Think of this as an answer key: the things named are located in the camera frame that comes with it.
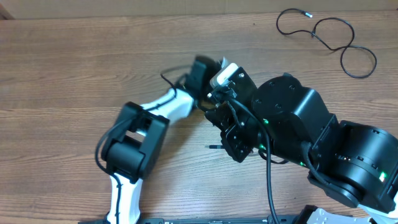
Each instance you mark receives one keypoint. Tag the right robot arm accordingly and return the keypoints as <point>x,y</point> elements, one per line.
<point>354,164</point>

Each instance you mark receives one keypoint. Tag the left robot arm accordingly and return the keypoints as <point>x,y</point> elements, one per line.
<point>129,149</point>

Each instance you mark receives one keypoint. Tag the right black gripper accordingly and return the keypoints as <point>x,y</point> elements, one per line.
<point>234,138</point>

